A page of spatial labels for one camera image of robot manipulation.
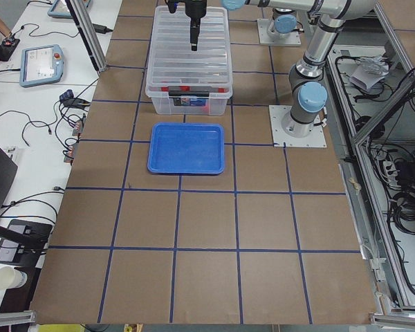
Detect black power adapter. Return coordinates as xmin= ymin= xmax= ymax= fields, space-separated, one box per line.
xmin=93 ymin=24 xmax=113 ymax=34

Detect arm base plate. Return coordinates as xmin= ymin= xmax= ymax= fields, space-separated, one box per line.
xmin=269 ymin=105 xmax=327 ymax=148
xmin=257 ymin=19 xmax=301 ymax=47

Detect clear plastic box lid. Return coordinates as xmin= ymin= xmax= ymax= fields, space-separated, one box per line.
xmin=145 ymin=4 xmax=234 ymax=100

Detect blue plastic tray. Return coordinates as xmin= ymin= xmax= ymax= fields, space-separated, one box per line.
xmin=147 ymin=122 xmax=225 ymax=175

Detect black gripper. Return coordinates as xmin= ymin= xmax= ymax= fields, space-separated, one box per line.
xmin=185 ymin=0 xmax=207 ymax=51

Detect white paper cup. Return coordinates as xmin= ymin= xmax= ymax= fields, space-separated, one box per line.
xmin=0 ymin=266 xmax=28 ymax=291

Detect aluminium frame post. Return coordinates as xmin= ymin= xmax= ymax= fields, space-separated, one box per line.
xmin=65 ymin=0 xmax=107 ymax=73

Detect black box latch handle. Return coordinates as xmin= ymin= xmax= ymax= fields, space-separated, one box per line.
xmin=168 ymin=89 xmax=210 ymax=98

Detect clear plastic storage box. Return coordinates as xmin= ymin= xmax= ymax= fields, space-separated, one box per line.
xmin=145 ymin=5 xmax=234 ymax=116

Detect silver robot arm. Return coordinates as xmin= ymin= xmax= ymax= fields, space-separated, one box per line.
xmin=268 ymin=8 xmax=297 ymax=35
xmin=221 ymin=1 xmax=376 ymax=138

